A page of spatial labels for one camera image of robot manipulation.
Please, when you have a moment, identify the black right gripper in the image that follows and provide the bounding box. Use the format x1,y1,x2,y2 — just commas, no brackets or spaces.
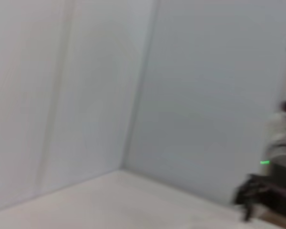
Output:
233,164,286,221

